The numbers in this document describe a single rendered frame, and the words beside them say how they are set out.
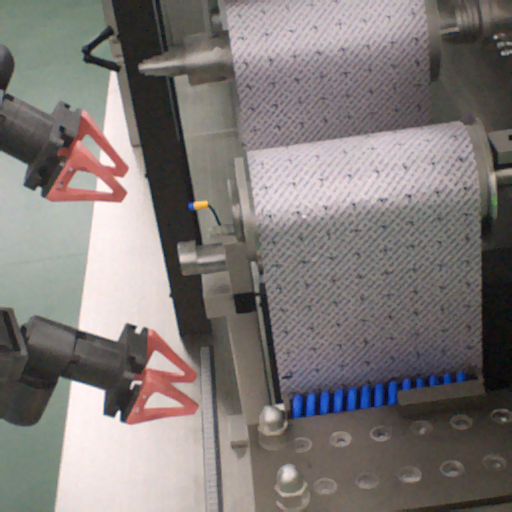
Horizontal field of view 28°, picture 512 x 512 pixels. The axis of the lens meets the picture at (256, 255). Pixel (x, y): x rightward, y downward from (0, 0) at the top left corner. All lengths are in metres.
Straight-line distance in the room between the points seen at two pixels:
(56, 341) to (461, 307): 0.45
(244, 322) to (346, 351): 0.14
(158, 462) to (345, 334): 0.33
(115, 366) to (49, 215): 2.80
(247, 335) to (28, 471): 1.61
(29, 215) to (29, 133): 2.89
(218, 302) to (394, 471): 0.29
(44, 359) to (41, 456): 1.69
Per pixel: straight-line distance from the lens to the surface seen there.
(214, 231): 1.14
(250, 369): 1.29
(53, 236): 3.79
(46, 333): 1.14
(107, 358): 1.15
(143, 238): 1.83
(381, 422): 1.17
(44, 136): 1.08
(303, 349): 1.17
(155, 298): 1.66
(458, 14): 1.34
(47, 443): 2.86
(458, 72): 1.55
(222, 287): 1.22
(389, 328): 1.17
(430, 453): 1.13
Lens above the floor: 1.81
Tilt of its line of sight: 32 degrees down
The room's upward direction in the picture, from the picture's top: 8 degrees counter-clockwise
